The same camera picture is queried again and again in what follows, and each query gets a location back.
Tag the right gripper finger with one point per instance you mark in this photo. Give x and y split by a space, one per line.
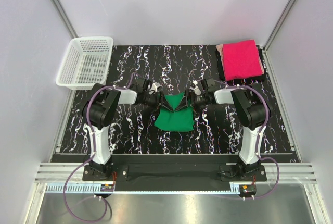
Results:
186 96
183 105

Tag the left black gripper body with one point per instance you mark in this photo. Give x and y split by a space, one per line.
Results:
152 100

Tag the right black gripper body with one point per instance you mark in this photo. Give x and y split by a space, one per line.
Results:
197 101

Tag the green t shirt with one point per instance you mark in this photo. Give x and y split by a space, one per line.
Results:
177 121

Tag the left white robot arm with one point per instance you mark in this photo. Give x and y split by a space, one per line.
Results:
99 112

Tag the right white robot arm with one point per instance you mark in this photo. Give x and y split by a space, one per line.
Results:
252 111

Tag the folded peach t shirt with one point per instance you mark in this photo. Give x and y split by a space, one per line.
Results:
219 48

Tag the folded pink t shirt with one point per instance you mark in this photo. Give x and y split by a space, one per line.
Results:
241 60

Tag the white plastic basket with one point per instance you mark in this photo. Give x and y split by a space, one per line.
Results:
85 63

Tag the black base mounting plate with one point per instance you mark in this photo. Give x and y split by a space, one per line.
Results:
171 173

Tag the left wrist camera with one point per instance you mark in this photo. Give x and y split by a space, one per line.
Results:
146 86

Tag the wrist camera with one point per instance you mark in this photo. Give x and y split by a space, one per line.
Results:
146 86
199 86

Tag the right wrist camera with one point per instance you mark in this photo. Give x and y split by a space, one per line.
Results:
199 86

